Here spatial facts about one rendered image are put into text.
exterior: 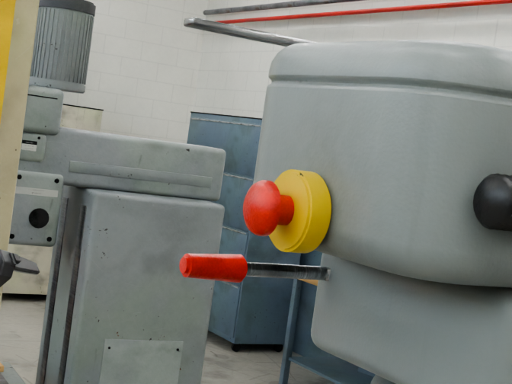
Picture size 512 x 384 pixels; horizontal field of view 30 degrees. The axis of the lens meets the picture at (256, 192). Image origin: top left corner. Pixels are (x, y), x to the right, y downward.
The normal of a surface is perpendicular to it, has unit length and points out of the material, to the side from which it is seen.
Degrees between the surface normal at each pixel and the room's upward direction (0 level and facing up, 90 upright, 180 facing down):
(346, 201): 90
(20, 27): 90
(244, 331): 90
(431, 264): 117
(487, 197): 90
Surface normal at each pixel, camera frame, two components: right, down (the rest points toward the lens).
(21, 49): 0.50, 0.11
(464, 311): -0.85, -0.09
